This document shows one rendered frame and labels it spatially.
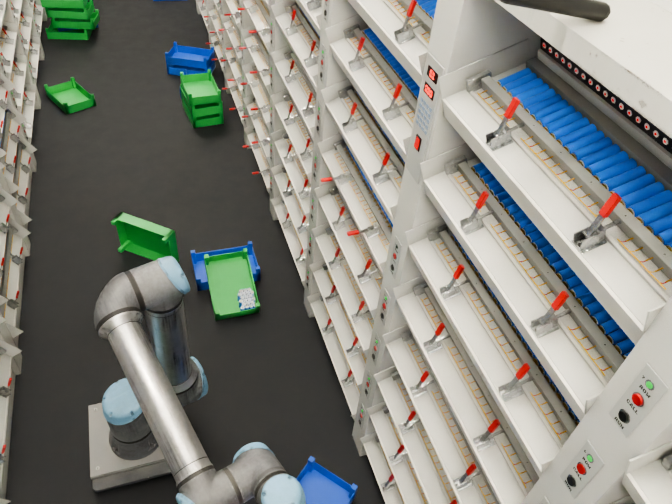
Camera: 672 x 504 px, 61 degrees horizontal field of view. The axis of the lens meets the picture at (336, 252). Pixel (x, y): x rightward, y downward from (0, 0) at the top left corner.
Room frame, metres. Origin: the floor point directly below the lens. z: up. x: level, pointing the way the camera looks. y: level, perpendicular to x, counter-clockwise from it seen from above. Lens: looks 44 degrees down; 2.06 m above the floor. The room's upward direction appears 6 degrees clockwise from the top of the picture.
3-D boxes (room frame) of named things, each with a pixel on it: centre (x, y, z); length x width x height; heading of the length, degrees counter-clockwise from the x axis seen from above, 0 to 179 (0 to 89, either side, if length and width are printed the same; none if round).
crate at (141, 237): (1.98, 0.92, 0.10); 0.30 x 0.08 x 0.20; 72
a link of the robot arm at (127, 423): (1.00, 0.64, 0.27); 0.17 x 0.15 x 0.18; 129
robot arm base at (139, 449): (1.00, 0.64, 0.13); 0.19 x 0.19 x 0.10
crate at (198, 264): (1.94, 0.53, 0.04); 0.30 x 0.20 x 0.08; 112
